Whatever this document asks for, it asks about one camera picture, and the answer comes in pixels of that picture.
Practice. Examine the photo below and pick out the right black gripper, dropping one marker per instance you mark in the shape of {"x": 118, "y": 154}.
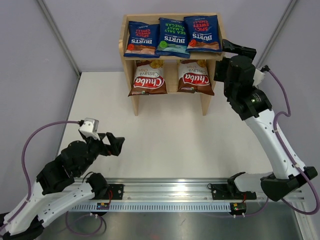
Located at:
{"x": 229, "y": 46}

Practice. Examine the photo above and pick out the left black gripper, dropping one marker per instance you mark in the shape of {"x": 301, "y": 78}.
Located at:
{"x": 115, "y": 143}

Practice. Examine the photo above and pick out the blue Burts spicy chilli bag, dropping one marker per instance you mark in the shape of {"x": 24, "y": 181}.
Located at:
{"x": 203, "y": 33}

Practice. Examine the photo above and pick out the Chuba cassava chips bag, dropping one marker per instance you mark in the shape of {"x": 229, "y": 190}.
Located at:
{"x": 149, "y": 78}
{"x": 193, "y": 77}

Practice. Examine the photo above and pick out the blue Burts sea salt bag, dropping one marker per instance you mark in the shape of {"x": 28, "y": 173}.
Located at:
{"x": 173, "y": 39}

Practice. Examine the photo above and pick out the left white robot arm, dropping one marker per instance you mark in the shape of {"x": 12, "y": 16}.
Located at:
{"x": 44, "y": 204}

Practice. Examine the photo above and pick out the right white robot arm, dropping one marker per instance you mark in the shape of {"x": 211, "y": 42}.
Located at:
{"x": 288, "y": 171}

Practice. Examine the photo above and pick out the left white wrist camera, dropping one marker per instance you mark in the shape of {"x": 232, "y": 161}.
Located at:
{"x": 89, "y": 128}

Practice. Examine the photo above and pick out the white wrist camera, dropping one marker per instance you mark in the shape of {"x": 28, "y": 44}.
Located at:
{"x": 89, "y": 128}
{"x": 259, "y": 75}

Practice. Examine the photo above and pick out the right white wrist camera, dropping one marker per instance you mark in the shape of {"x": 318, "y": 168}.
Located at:
{"x": 259, "y": 75}

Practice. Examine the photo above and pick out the aluminium mounting rail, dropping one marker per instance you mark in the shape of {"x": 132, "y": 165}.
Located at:
{"x": 135, "y": 190}

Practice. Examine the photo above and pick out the white slotted cable duct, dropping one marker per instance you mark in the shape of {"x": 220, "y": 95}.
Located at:
{"x": 153, "y": 207}

